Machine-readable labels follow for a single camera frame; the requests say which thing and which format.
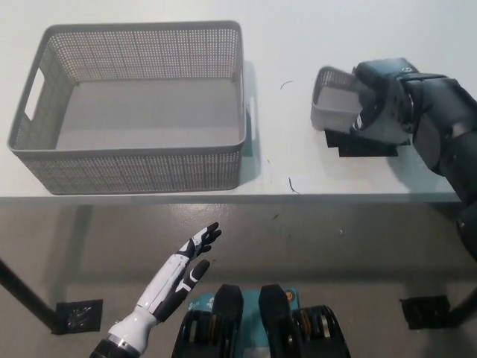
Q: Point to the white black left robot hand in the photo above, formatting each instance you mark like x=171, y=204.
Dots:
x=171, y=276

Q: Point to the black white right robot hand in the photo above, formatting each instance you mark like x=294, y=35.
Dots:
x=384, y=85

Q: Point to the small grey perforated basket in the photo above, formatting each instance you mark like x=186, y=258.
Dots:
x=335, y=100

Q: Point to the black tape patch on table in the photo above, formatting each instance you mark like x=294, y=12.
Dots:
x=357, y=147

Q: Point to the black teal robot body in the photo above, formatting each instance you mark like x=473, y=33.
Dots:
x=231, y=324

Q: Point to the large grey perforated basket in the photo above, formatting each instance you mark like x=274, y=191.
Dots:
x=141, y=168

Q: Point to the black table leg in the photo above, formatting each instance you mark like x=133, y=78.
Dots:
x=26, y=294
x=464, y=298

